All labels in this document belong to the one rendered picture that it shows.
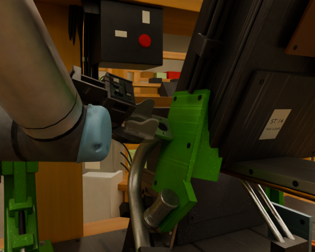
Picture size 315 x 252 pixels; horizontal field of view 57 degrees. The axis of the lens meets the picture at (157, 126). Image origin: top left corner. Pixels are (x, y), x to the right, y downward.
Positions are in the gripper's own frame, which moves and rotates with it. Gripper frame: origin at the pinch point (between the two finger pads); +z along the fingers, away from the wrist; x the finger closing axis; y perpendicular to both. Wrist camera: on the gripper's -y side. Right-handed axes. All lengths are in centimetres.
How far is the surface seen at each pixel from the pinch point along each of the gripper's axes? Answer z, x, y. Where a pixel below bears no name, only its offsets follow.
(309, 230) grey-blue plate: 25.7, -21.2, 6.5
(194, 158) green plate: 3.4, -9.7, 5.2
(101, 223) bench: 7.8, 2.5, -44.9
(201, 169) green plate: 6.3, -10.0, 3.2
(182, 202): 2.5, -15.8, 0.4
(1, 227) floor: 5, 112, -285
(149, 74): 292, 609, -340
